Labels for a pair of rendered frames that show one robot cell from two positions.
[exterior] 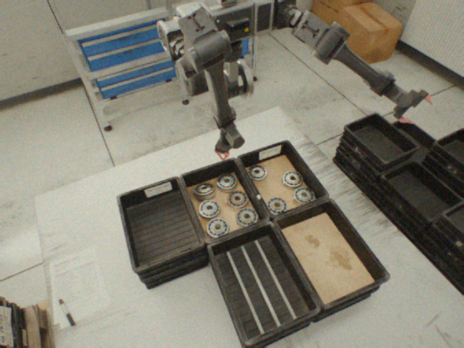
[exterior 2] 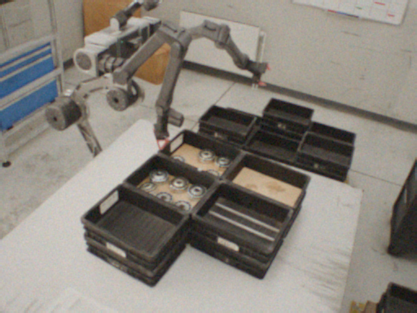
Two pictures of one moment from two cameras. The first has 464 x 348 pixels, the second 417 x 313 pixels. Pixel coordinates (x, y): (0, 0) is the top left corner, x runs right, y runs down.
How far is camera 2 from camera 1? 106 cm
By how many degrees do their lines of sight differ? 35
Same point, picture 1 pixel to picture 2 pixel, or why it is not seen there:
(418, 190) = (270, 150)
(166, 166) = (79, 196)
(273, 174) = (188, 159)
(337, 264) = (276, 191)
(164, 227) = (135, 229)
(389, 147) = (236, 126)
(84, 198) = (17, 257)
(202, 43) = (182, 38)
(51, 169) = not seen: outside the picture
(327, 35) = (222, 30)
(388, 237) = not seen: hidden behind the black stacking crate
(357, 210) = not seen: hidden behind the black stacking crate
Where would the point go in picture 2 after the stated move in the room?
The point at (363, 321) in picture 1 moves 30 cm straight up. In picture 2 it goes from (309, 222) to (322, 180)
